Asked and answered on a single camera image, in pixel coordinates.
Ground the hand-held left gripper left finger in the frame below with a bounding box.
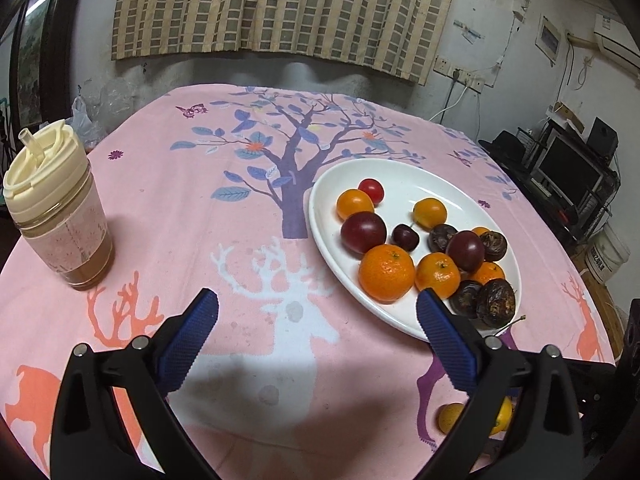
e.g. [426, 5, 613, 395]
[50, 288, 220, 480]

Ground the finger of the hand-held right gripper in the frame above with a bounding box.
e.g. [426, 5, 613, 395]
[620, 299, 640, 377]

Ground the black speaker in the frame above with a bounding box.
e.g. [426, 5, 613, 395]
[586, 117, 618, 163]

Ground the dark cherry with stem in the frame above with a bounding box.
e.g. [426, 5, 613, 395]
[391, 223, 419, 253]

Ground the white oval plate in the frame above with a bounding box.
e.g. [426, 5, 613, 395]
[308, 160, 522, 343]

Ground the yellow mandarin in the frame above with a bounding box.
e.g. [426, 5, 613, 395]
[491, 396, 514, 436]

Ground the computer monitor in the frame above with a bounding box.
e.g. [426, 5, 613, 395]
[531, 135, 603, 201]

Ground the white air conditioner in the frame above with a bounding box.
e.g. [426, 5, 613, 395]
[593, 12, 640, 68]

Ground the large orange mandarin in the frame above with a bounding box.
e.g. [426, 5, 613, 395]
[358, 243, 417, 303]

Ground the clear plastic bag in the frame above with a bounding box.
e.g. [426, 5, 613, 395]
[65, 96, 96, 143]

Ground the dark brown water chestnut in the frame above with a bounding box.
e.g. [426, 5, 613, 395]
[476, 278, 516, 328]
[448, 280, 483, 318]
[428, 224, 458, 255]
[477, 230, 508, 262]

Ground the black computer desk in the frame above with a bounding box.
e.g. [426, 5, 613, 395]
[477, 130, 623, 246]

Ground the cup with cream lid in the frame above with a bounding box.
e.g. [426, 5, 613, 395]
[2, 119, 116, 292]

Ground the checked beige curtain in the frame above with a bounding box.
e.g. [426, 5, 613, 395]
[111, 0, 463, 86]

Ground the red cherry tomato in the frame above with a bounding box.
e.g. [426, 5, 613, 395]
[357, 178, 385, 204]

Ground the pink deer print tablecloth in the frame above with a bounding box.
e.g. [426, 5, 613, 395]
[0, 84, 618, 480]

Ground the white power cable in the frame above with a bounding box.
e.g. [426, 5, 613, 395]
[432, 77, 473, 122]

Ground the white plastic bucket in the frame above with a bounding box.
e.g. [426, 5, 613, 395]
[585, 230, 630, 283]

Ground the yellowish orange mandarin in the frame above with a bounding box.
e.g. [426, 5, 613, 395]
[413, 198, 447, 229]

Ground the dark purple plum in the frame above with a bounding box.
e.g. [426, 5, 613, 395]
[340, 211, 388, 255]
[445, 230, 485, 273]

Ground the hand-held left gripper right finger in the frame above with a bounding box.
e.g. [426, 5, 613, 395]
[416, 289, 583, 480]

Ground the white wall panel box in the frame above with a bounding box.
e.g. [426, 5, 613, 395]
[535, 16, 561, 64]

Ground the dark wooden framed picture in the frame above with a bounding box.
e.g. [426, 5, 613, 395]
[0, 0, 86, 126]

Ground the small tan longan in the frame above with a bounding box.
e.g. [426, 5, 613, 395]
[438, 402, 467, 436]

